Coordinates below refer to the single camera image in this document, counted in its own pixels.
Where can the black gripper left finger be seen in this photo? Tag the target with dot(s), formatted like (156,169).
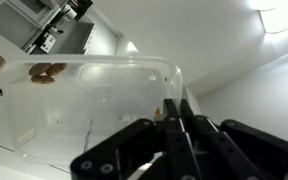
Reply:
(117,150)

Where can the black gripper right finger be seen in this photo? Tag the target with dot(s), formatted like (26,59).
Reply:
(244,150)

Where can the clear plastic lunchbox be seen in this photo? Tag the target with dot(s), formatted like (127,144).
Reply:
(84,110)

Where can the small orange crumb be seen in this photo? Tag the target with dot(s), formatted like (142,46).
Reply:
(157,111)

